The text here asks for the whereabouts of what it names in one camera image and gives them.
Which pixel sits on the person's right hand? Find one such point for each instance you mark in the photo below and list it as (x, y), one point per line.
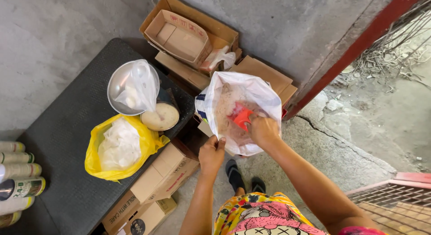
(266, 132)

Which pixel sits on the person's left hand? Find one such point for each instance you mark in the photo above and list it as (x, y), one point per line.
(211, 157)

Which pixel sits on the person's right fingers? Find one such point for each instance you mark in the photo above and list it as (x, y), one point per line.
(255, 123)

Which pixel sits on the red plastic scoop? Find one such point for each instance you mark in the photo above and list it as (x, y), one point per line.
(241, 117)

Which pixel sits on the white plastic sack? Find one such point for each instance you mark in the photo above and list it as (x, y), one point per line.
(257, 90)

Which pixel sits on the pale pinkish powder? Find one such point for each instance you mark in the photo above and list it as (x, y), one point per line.
(227, 105)

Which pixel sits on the stack of flat cardboard sheets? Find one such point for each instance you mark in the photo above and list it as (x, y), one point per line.
(266, 75)

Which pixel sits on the black sandal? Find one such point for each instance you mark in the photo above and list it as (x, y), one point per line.
(234, 174)
(258, 185)

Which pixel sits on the pink and white plastic bag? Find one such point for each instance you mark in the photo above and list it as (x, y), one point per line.
(217, 58)

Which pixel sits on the flattened cardboard piece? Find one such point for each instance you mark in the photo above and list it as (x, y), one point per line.
(180, 72)

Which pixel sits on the colourful printed shirt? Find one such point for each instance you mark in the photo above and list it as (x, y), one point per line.
(262, 216)

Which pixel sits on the cardboard box with red print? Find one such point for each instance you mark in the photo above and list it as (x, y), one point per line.
(165, 174)

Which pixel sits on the open shallow cardboard box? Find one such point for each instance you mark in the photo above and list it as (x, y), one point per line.
(178, 38)

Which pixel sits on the large brown cardboard box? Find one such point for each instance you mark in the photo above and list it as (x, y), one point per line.
(202, 21)

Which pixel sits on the clear plastic bag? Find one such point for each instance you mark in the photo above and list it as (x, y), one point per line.
(142, 83)

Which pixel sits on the round metal bowl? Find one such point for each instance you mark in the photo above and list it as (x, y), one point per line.
(118, 83)

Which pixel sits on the cardboard box with skull label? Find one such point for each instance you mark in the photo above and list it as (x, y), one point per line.
(148, 218)

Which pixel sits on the heap of dry twigs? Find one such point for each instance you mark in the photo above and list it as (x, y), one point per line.
(397, 49)

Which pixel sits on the cardboard box with black lettering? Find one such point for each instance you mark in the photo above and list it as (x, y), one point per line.
(119, 211)

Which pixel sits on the metal floor grate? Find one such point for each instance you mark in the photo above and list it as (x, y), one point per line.
(397, 206)

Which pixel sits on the yellow plastic bag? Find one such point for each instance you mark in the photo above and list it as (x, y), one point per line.
(92, 161)

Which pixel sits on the black textured table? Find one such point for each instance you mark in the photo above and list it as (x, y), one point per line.
(67, 110)

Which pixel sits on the row of white bottles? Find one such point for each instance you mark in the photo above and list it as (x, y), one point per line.
(18, 187)

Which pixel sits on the red door frame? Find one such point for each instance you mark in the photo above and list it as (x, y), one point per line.
(353, 49)

